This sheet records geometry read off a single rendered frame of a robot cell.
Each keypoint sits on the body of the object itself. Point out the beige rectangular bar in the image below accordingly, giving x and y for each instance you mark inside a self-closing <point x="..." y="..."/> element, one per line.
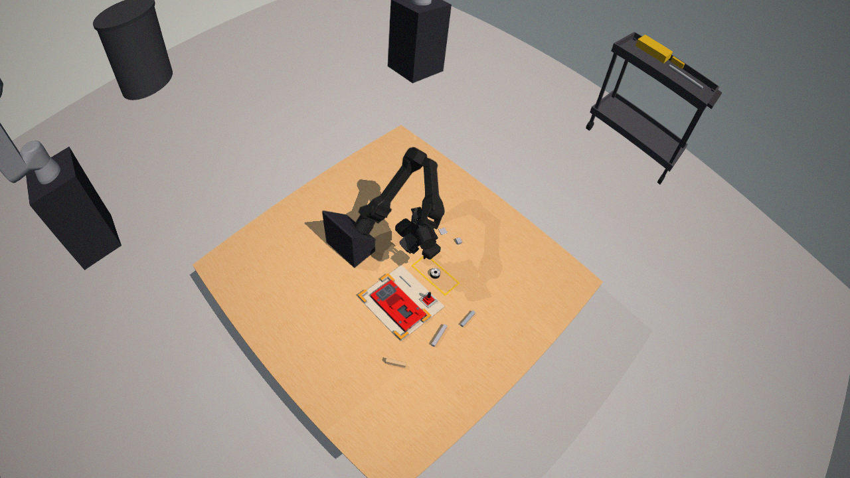
<point x="395" y="362"/>

